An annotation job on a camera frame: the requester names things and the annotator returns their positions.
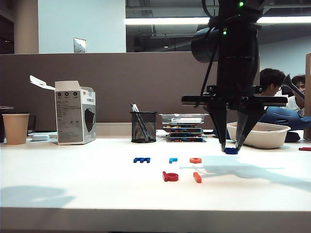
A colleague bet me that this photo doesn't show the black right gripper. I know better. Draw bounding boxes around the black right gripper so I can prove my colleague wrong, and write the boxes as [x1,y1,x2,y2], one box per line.
[181,56,289,152]

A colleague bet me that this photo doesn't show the red letter b magnet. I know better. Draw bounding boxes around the red letter b magnet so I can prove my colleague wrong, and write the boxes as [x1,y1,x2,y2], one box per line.
[162,171,179,183]

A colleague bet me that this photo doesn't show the beige oval pulp bowl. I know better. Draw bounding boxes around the beige oval pulp bowl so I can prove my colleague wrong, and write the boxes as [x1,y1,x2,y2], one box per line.
[226,122,292,149]

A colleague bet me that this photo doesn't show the white marker pen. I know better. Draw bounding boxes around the white marker pen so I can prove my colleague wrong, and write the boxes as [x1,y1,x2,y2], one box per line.
[171,117,203,123]

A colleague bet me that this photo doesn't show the colourful puzzle card tray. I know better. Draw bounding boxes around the colourful puzzle card tray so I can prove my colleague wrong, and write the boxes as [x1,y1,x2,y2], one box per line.
[166,137,207,143]
[167,132,206,138]
[163,128,204,133]
[163,123,204,129]

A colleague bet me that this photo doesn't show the clear plastic tray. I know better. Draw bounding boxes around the clear plastic tray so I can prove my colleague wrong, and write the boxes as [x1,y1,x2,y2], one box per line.
[159,113,209,125]

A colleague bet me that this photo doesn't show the brown cardboard box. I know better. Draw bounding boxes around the brown cardboard box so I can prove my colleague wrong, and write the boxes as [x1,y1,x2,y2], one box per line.
[303,52,311,140]

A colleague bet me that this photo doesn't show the black mesh pen holder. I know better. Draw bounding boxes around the black mesh pen holder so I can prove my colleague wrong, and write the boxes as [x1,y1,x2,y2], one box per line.
[130,111,158,143]

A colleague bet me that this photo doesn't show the brown desk partition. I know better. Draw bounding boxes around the brown desk partition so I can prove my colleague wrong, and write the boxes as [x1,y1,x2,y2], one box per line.
[0,50,260,139]

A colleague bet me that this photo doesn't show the clear pen with black tip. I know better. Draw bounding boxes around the clear pen with black tip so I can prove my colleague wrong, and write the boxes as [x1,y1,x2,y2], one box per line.
[131,103,150,141]

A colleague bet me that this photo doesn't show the long ceiling light strip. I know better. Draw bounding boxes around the long ceiling light strip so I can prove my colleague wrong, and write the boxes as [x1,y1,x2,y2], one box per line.
[125,16,311,25]

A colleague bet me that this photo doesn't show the white face mask box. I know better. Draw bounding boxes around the white face mask box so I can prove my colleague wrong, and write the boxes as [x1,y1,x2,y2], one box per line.
[29,75,97,146]

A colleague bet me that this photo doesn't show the white earbud case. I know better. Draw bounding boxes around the white earbud case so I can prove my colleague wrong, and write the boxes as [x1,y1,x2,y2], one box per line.
[31,133,51,141]

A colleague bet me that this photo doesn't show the brown paper cup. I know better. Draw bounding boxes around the brown paper cup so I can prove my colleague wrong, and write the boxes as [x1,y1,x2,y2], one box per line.
[2,113,30,145]

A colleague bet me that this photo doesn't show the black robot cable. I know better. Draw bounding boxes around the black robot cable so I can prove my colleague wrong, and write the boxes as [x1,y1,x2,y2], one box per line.
[194,0,221,109]

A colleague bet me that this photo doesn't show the metal wall switch plate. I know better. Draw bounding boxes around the metal wall switch plate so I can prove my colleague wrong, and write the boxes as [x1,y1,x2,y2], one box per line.
[73,37,87,53]

